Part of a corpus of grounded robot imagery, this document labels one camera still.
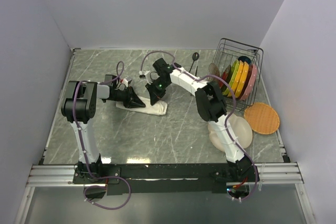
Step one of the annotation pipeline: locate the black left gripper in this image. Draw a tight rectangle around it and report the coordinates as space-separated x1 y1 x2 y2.
111 86 145 109

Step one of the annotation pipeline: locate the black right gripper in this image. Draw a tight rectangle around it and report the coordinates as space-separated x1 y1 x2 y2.
145 79 170 106

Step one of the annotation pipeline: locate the white cloth napkin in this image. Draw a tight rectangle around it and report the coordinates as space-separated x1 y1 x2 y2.
115 97 168 115

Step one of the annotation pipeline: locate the black spoon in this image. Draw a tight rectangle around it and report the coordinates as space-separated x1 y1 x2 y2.
189 52 200 72

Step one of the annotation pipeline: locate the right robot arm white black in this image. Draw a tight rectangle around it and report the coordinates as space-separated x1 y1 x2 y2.
146 58 255 182

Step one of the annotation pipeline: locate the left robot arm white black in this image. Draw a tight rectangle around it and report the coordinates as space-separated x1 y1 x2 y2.
61 74 145 183

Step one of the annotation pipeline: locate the brown round plate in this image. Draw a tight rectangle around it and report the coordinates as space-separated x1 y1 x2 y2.
207 63 220 82

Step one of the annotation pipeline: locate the red plate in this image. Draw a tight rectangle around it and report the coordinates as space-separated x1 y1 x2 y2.
219 65 231 88

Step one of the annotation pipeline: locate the yellow plate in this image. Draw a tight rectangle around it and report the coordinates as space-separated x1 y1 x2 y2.
231 61 243 94

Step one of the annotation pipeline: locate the orange plate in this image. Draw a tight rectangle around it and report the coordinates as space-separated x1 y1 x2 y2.
235 62 249 99

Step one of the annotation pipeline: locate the green plate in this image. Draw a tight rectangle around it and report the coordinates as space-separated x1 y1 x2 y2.
226 60 240 87

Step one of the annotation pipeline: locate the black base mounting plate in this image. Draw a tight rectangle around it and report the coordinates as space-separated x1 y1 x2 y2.
73 163 260 196

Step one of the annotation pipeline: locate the beige round plate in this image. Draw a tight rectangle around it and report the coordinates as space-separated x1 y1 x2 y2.
208 114 253 152

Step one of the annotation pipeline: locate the dark blue bowl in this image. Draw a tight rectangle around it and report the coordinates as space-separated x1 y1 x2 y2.
238 56 251 65

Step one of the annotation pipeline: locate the pink plate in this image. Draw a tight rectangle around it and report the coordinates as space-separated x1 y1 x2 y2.
239 63 257 101

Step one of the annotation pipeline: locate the orange woven round placemat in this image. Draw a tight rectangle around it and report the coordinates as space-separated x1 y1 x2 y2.
244 102 280 135

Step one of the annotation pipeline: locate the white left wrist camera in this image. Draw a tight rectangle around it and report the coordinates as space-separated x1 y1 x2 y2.
118 77 133 90

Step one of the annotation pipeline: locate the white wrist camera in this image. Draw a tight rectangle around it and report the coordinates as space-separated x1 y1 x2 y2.
118 77 133 90
139 70 153 83

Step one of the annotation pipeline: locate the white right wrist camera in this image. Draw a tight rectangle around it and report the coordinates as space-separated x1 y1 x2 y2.
139 70 153 83

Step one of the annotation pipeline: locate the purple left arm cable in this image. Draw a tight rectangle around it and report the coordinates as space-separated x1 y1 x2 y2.
72 60 132 210

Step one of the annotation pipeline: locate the black wire dish rack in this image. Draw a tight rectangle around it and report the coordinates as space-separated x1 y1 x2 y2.
208 38 264 111

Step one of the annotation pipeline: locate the aluminium frame rail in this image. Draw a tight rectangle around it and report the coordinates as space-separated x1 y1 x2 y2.
26 163 303 187

